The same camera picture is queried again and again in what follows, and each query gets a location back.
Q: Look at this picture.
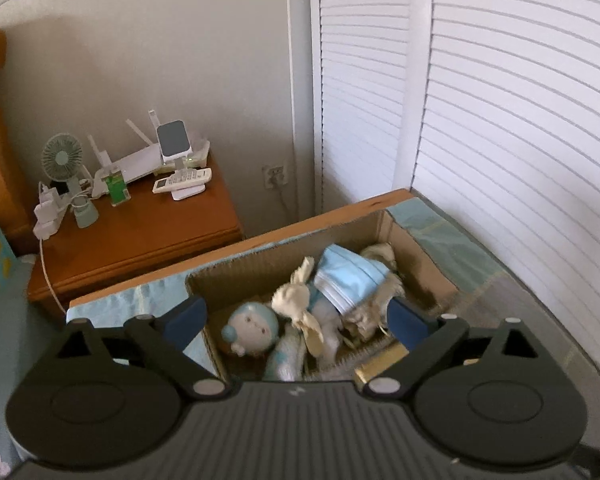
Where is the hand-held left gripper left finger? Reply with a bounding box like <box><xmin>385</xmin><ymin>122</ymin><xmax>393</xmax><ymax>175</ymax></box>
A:
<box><xmin>55</xmin><ymin>296</ymin><xmax>237</xmax><ymax>402</ymax></box>

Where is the white power strip with chargers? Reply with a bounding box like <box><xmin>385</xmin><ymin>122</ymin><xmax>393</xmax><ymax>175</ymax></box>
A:
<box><xmin>33</xmin><ymin>182</ymin><xmax>73</xmax><ymax>240</ymax></box>

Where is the white stand with grey screen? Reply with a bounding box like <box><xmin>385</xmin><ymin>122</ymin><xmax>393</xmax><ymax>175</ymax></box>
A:
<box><xmin>156</xmin><ymin>120</ymin><xmax>206</xmax><ymax>202</ymax></box>

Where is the white wall outlet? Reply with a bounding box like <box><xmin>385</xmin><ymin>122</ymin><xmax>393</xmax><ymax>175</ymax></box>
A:
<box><xmin>262</xmin><ymin>164</ymin><xmax>288</xmax><ymax>190</ymax></box>

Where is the gold box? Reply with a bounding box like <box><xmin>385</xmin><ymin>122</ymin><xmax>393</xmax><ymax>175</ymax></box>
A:
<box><xmin>354</xmin><ymin>342</ymin><xmax>411</xmax><ymax>386</ymax></box>

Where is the cream plush bunny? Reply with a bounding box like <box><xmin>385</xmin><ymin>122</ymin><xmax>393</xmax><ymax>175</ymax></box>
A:
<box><xmin>271</xmin><ymin>256</ymin><xmax>326</xmax><ymax>358</ymax></box>

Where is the white power cable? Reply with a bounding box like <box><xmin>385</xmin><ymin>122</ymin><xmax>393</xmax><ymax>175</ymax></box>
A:
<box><xmin>39</xmin><ymin>237</ymin><xmax>66</xmax><ymax>316</ymax></box>

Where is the cardboard box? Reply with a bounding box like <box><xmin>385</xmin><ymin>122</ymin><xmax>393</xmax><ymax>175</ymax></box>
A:
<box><xmin>185</xmin><ymin>209</ymin><xmax>461</xmax><ymax>383</ymax></box>

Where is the white router with antennas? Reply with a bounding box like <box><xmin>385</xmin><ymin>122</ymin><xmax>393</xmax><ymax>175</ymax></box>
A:
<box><xmin>87</xmin><ymin>109</ymin><xmax>212</xmax><ymax>198</ymax></box>

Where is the white louvered door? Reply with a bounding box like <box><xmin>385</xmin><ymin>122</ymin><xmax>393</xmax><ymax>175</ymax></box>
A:
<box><xmin>392</xmin><ymin>0</ymin><xmax>600</xmax><ymax>376</ymax></box>
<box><xmin>310</xmin><ymin>0</ymin><xmax>436</xmax><ymax>216</ymax></box>

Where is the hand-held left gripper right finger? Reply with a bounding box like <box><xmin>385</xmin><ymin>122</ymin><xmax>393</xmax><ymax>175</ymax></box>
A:
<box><xmin>361</xmin><ymin>298</ymin><xmax>547</xmax><ymax>402</ymax></box>

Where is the wooden headboard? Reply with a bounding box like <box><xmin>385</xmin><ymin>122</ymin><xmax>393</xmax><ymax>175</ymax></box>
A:
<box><xmin>0</xmin><ymin>25</ymin><xmax>36</xmax><ymax>256</ymax></box>

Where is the white ribbon bundle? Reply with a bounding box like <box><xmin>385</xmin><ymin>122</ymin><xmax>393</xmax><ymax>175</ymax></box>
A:
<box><xmin>359</xmin><ymin>242</ymin><xmax>407</xmax><ymax>301</ymax></box>

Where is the small green desk fan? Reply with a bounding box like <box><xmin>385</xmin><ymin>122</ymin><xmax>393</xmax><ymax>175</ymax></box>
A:
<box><xmin>41</xmin><ymin>133</ymin><xmax>100</xmax><ymax>229</ymax></box>

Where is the plush doll with blue hat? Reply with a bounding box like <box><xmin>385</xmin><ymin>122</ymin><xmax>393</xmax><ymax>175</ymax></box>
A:
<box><xmin>221</xmin><ymin>301</ymin><xmax>283</xmax><ymax>358</ymax></box>

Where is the wooden nightstand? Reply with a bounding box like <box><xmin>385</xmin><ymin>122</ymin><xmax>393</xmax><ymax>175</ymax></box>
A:
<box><xmin>27</xmin><ymin>160</ymin><xmax>245</xmax><ymax>316</ymax></box>

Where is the pink white box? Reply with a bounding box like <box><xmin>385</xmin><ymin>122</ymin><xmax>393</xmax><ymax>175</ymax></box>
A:
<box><xmin>187</xmin><ymin>132</ymin><xmax>212</xmax><ymax>166</ymax></box>

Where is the green card in clear holder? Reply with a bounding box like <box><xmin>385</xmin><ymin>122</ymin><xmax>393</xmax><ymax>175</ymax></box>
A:
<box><xmin>105</xmin><ymin>172</ymin><xmax>130</xmax><ymax>207</ymax></box>

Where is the stack of blue face masks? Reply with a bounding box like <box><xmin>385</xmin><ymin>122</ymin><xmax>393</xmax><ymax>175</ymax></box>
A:
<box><xmin>312</xmin><ymin>243</ymin><xmax>392</xmax><ymax>313</ymax></box>

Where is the white remote control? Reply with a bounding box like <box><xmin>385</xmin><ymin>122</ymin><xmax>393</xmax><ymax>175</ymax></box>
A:
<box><xmin>153</xmin><ymin>168</ymin><xmax>213</xmax><ymax>195</ymax></box>

